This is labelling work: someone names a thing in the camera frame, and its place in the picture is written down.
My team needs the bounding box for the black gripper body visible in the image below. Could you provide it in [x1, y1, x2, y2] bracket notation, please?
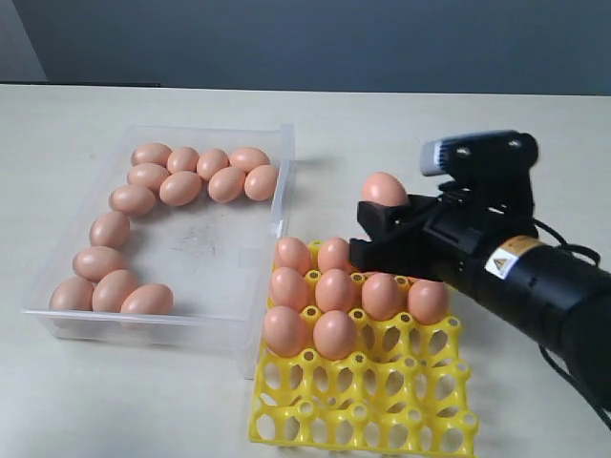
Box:
[424, 183, 537, 291]

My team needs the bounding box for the brown egg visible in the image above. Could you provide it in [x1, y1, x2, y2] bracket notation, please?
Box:
[361, 273, 402, 321]
[49, 277, 94, 311]
[229, 146, 270, 174]
[407, 280, 450, 325]
[109, 184, 157, 218]
[92, 269, 139, 313]
[244, 165, 279, 201]
[158, 171, 202, 206]
[131, 142, 172, 167]
[196, 148, 229, 181]
[263, 306, 307, 358]
[73, 246, 128, 282]
[120, 283, 174, 315]
[274, 237, 312, 276]
[361, 172, 409, 207]
[317, 237, 353, 273]
[208, 166, 245, 203]
[314, 268, 356, 313]
[166, 146, 200, 174]
[313, 310, 357, 361]
[89, 211, 131, 249]
[127, 163, 170, 193]
[269, 267, 309, 312]

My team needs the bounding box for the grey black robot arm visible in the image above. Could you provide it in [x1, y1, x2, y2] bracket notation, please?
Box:
[349, 183, 610, 409]

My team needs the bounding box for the yellow plastic egg tray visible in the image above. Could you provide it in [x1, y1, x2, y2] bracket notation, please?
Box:
[246, 238, 480, 452]

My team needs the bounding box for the clear plastic egg bin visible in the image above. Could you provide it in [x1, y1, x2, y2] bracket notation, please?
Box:
[25, 126, 294, 378]

